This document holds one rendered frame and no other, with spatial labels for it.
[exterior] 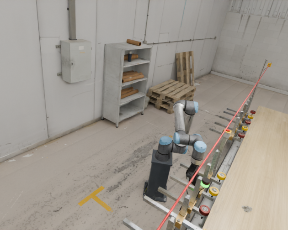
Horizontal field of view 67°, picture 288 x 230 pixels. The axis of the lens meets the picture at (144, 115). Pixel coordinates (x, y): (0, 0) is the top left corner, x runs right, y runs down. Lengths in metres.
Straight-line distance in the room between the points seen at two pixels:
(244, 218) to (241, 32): 8.13
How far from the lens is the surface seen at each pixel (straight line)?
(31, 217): 2.95
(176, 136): 1.75
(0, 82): 3.27
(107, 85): 4.24
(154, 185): 2.92
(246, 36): 9.44
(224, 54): 9.66
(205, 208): 1.89
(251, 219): 2.02
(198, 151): 1.68
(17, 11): 3.22
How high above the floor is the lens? 2.25
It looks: 27 degrees down
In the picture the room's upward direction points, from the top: 8 degrees clockwise
